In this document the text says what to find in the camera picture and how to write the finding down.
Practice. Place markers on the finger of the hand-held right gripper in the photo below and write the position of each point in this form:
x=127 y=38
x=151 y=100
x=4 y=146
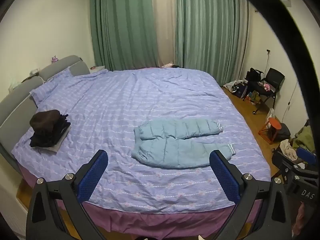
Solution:
x=306 y=155
x=282 y=162

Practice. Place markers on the pink bed skirt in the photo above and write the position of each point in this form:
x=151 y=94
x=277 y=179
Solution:
x=150 y=223

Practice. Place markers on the pink plush toy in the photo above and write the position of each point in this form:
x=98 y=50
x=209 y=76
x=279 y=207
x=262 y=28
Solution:
x=267 y=87

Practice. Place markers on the black chair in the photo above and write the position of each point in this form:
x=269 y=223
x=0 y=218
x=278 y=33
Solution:
x=275 y=76

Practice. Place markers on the pile of colourful toys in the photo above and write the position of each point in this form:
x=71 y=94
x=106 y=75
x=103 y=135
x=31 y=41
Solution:
x=254 y=97

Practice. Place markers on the small black cloth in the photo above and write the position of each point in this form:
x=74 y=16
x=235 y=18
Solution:
x=177 y=66

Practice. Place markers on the grey folded garment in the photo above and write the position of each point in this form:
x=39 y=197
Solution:
x=58 y=145

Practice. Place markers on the olive green cloth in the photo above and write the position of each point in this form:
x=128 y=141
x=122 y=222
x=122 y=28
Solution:
x=303 y=138

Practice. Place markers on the grey padded headboard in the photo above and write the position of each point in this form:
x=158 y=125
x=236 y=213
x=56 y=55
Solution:
x=15 y=110

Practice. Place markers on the white and pink cloth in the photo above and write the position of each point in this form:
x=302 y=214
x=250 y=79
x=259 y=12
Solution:
x=287 y=151

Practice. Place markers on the person's right hand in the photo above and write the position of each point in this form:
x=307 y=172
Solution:
x=301 y=217

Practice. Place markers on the black backpack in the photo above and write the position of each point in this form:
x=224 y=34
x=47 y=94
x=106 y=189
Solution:
x=283 y=133

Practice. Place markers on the bed with purple duvet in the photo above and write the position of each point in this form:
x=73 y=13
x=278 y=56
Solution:
x=150 y=100

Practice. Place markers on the white shopping bag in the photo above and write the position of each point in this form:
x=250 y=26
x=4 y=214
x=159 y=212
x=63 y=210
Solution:
x=232 y=85

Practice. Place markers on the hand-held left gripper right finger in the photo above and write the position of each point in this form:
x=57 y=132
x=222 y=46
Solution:
x=225 y=177

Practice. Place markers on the black folded clothes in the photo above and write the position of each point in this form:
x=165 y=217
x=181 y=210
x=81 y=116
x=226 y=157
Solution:
x=48 y=138

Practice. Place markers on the purple toy figure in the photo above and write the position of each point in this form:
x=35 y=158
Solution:
x=54 y=59

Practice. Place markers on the white nightstand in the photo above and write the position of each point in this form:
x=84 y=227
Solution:
x=98 y=69

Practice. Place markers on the dark blue bag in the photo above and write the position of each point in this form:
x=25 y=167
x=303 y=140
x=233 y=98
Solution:
x=242 y=92

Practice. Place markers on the green curtain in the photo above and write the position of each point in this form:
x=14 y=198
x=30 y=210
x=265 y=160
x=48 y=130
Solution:
x=207 y=30
x=120 y=25

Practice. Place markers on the brown folded garment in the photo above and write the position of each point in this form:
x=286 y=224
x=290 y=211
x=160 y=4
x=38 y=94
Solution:
x=45 y=121

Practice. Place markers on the pale green packet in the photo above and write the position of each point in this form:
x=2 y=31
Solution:
x=13 y=84

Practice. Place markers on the white plastic bag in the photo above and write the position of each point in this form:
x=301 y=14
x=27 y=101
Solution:
x=269 y=115

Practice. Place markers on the black bag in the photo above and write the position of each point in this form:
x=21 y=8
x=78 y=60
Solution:
x=254 y=75

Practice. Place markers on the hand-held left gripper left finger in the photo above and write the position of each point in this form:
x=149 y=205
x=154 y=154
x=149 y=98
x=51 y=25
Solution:
x=92 y=176

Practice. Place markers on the orange stool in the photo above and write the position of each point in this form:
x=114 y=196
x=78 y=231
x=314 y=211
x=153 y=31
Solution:
x=273 y=124

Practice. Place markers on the small clear box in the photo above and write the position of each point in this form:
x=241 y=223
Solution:
x=34 y=72

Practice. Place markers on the lavender striped pillow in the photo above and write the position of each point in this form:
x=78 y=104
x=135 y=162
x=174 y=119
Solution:
x=50 y=90

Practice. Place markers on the light blue padded pants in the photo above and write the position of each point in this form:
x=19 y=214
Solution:
x=175 y=150

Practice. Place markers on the beige curtain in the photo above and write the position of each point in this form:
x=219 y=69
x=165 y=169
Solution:
x=163 y=25

